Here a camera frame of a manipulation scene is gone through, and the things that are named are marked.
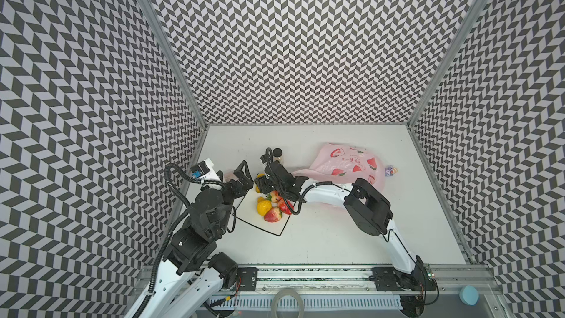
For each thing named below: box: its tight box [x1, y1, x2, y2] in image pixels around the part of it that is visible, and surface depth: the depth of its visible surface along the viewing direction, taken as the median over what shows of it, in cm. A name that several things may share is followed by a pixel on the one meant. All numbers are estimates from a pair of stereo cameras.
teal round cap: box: [459, 284, 480, 306], surface depth 71 cm
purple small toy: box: [384, 164, 398, 177], surface depth 98 cm
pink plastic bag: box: [292, 142, 386, 192], surface depth 90 cm
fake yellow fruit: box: [256, 196, 273, 217], surface depth 86 cm
